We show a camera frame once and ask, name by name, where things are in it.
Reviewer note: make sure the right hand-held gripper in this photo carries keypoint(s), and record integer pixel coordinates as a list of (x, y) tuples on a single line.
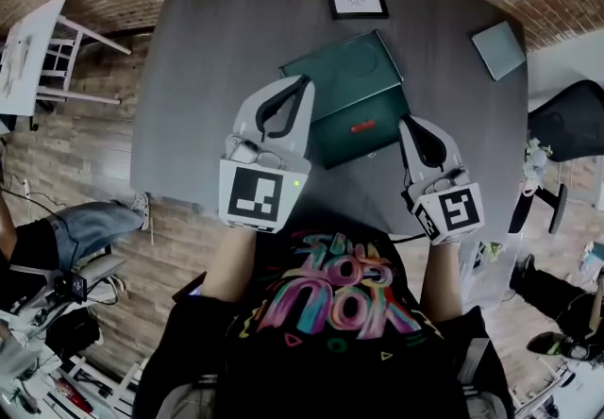
[(455, 212)]

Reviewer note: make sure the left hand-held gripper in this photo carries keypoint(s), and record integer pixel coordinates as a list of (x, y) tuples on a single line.
[(255, 195)]

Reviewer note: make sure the dark green tool case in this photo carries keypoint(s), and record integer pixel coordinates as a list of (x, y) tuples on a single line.
[(358, 72)]

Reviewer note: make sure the person's right forearm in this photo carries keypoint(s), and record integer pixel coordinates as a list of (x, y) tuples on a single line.
[(441, 280)]

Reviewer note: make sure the person's left forearm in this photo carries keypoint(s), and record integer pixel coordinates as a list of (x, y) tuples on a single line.
[(231, 266)]

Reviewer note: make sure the white flower bunch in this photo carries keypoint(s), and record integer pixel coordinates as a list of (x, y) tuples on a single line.
[(538, 160), (491, 250)]

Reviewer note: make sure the grey square tile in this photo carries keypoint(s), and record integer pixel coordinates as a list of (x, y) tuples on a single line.
[(498, 50)]

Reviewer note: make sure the black office chair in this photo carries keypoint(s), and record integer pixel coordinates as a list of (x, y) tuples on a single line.
[(571, 124)]

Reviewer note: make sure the person's black printed t-shirt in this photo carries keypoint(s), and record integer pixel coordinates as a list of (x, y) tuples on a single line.
[(340, 374)]

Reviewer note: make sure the white side table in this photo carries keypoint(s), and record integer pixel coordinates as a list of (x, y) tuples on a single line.
[(28, 58)]

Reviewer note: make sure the black picture frame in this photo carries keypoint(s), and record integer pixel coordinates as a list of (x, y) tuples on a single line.
[(357, 1)]

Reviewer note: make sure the white wooden chair frame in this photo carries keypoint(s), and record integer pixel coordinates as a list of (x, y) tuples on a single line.
[(61, 58)]

